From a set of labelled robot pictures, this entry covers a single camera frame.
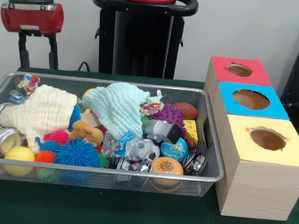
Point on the yellow cheese toy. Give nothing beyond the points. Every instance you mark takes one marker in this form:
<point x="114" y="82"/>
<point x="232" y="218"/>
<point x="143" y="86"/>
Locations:
<point x="191" y="131"/>

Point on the yellow smooth ball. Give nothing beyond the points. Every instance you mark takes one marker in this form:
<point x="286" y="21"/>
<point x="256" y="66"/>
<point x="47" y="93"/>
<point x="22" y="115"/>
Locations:
<point x="19" y="154"/>

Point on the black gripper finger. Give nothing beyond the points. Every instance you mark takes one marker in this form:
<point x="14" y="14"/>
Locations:
<point x="53" y="54"/>
<point x="24" y="52"/>

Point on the blue globe ball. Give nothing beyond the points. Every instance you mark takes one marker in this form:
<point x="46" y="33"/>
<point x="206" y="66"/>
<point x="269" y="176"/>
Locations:
<point x="173" y="149"/>

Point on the cream muslin cloth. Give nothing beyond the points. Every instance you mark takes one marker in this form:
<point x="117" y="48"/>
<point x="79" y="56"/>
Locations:
<point x="42" y="109"/>

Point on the wooden box with three holes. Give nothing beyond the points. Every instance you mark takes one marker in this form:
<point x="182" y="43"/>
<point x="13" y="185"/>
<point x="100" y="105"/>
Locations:
<point x="257" y="191"/>

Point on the shallow metal mesh bin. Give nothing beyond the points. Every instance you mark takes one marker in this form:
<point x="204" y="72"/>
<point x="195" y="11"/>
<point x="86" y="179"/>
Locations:
<point x="135" y="173"/>

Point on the multicoloured knotted cloth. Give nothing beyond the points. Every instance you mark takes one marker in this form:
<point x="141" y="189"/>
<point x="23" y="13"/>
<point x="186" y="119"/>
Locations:
<point x="28" y="84"/>

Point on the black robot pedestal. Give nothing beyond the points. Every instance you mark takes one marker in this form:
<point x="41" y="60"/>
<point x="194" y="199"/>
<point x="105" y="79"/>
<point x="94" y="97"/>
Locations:
<point x="141" y="39"/>

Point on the purple spiky ball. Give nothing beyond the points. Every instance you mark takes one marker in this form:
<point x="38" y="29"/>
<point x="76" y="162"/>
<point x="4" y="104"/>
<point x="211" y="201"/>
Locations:
<point x="167" y="115"/>

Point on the large blue spiky ball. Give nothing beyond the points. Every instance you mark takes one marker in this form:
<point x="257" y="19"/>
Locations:
<point x="77" y="153"/>

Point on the brown toy football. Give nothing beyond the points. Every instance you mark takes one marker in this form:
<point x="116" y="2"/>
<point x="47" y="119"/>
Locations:
<point x="185" y="110"/>

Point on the light blue muslin cloth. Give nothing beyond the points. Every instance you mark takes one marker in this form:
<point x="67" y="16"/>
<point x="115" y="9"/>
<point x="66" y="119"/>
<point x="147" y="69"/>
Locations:
<point x="114" y="107"/>

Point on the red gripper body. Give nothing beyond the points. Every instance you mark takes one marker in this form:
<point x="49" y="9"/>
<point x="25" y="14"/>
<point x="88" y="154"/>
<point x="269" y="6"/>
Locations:
<point x="30" y="19"/>

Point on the toy burger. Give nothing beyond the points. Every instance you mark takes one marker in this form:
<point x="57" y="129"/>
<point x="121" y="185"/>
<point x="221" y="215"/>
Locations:
<point x="167" y="165"/>

